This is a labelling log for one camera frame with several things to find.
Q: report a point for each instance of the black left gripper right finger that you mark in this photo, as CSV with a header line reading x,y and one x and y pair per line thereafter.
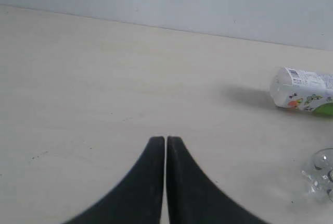
x,y
192,197

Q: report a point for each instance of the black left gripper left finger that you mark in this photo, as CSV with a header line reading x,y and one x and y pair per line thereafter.
x,y
138,197

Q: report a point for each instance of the clear bottle red label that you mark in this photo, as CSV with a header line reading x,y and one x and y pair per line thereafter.
x,y
317,172

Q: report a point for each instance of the clear bottle white cartoon label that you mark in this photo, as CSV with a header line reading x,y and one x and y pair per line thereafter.
x,y
302,90

